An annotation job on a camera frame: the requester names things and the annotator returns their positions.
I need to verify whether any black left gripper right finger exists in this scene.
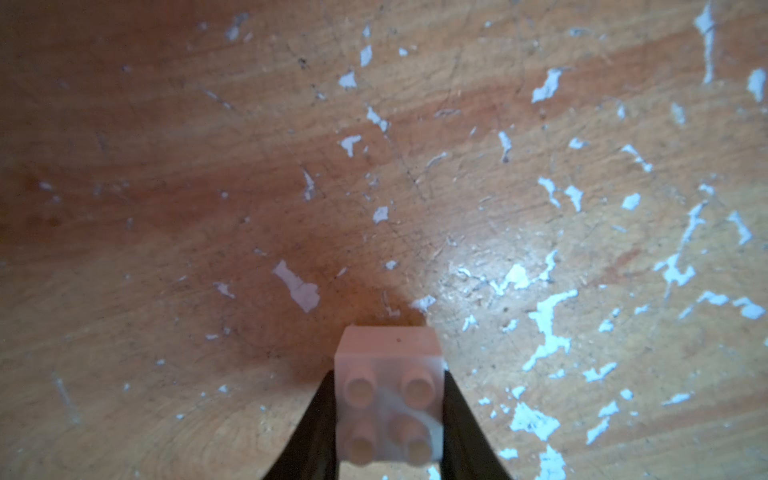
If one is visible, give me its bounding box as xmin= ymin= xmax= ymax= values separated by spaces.
xmin=440 ymin=370 xmax=512 ymax=480

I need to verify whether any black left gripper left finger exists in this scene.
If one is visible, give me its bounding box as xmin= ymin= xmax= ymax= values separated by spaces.
xmin=263 ymin=370 xmax=339 ymax=480

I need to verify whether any white lego brick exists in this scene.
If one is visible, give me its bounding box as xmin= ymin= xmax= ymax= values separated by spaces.
xmin=334 ymin=326 xmax=445 ymax=467

